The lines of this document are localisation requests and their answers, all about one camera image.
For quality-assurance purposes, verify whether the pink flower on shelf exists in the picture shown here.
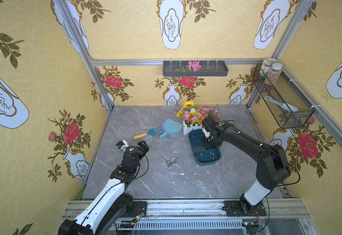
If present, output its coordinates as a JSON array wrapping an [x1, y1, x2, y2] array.
[[186, 61, 201, 71]]

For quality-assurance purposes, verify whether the light blue plastic scoop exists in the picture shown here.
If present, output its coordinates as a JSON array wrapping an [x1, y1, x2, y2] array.
[[160, 119, 183, 139]]

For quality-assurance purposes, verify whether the black wire mesh basket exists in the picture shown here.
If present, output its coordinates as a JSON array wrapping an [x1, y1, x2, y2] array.
[[253, 65, 315, 129]]

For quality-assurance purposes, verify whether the dark grey wall shelf tray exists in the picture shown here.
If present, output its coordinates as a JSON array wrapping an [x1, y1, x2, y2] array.
[[163, 59, 229, 77]]

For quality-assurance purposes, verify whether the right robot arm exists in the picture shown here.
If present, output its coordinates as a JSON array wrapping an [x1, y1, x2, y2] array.
[[202, 117, 291, 215]]

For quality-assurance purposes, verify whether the light blue brush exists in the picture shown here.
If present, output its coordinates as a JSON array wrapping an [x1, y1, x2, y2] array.
[[264, 97, 299, 113]]

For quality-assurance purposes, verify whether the dark teal storage box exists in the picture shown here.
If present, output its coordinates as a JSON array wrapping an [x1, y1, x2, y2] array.
[[188, 129, 221, 166]]

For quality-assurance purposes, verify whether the clear jar beige lid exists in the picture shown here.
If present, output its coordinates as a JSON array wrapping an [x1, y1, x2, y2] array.
[[265, 63, 283, 85]]

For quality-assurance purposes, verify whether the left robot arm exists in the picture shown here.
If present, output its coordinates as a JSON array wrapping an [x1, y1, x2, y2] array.
[[57, 141, 149, 235]]

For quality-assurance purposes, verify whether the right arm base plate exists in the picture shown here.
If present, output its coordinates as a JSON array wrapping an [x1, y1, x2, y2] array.
[[222, 200, 267, 217]]

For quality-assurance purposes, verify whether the white picket flower planter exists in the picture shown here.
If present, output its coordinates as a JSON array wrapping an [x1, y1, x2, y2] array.
[[175, 101, 220, 135]]

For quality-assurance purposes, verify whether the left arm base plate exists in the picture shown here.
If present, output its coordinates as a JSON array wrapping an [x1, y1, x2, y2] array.
[[127, 201, 147, 218]]

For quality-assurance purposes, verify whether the clear jar white lid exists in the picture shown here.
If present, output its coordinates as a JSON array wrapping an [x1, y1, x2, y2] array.
[[259, 58, 279, 77]]

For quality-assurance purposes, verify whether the aluminium corner frame post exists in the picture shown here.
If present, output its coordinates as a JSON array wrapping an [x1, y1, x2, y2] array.
[[51, 1, 113, 114]]

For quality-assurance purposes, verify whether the aluminium front rail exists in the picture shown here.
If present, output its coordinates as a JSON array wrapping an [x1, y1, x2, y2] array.
[[62, 198, 317, 235]]

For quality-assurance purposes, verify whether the yellow handled blue garden fork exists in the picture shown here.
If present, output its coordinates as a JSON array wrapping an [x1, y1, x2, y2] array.
[[133, 126, 164, 140]]

